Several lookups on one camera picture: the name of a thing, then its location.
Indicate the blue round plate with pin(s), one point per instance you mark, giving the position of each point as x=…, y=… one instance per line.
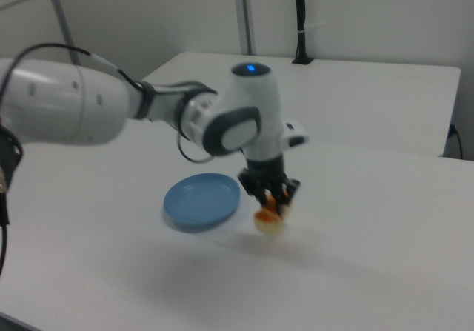
x=201, y=202

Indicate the white adjacent table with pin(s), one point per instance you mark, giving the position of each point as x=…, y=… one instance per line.
x=352, y=101

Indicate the black camera pole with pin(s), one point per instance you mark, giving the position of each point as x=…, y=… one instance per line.
x=300, y=16

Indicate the bread roll with orange glaze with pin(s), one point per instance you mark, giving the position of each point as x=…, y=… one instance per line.
x=269, y=218

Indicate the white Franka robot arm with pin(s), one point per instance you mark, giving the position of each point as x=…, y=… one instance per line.
x=237, y=116

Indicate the grey vertical partition post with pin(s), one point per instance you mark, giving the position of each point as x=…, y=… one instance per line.
x=245, y=12

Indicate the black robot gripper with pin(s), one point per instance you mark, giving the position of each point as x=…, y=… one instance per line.
x=264, y=172

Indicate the grey slanted partition post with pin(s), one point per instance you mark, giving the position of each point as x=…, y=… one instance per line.
x=61, y=16

